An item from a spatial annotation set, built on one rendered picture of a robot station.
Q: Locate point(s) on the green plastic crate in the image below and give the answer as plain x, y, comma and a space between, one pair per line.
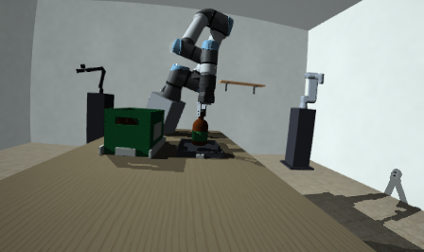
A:
133, 136

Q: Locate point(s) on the brown bottle with green label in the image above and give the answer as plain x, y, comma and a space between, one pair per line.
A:
200, 131

